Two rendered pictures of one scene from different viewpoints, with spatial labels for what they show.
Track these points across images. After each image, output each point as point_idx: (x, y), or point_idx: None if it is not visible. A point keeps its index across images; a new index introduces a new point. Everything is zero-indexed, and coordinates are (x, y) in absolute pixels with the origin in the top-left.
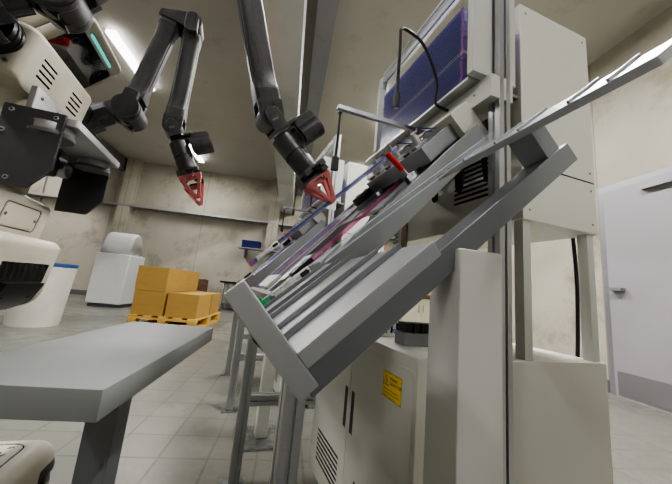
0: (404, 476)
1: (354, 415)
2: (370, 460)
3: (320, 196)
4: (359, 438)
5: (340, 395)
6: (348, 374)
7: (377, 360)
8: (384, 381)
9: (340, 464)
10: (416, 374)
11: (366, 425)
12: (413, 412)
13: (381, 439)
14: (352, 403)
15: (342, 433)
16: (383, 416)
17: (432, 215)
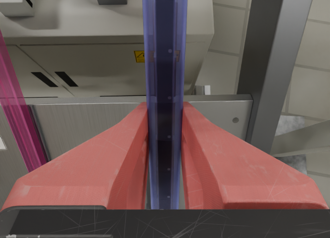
0: (186, 79)
1: (75, 79)
2: (126, 86)
3: (144, 193)
4: (97, 84)
5: (22, 78)
6: (30, 66)
7: (112, 48)
8: (138, 56)
9: (67, 97)
10: (209, 42)
11: (108, 78)
12: (201, 58)
13: (144, 77)
14: (64, 76)
15: (55, 89)
16: (143, 70)
17: None
